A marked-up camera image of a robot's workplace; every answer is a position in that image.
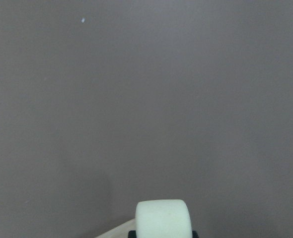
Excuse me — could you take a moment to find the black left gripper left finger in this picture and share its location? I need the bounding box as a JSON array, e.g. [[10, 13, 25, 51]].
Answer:
[[128, 230, 137, 238]]

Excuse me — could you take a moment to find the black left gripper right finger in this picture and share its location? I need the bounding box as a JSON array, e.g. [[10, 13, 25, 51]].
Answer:
[[192, 231, 199, 238]]

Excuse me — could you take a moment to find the white steamed bun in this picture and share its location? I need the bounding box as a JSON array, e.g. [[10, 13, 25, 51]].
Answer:
[[135, 199, 193, 238]]

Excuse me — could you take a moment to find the wooden cutting board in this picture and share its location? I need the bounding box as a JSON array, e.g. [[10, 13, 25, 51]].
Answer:
[[96, 219, 136, 238]]

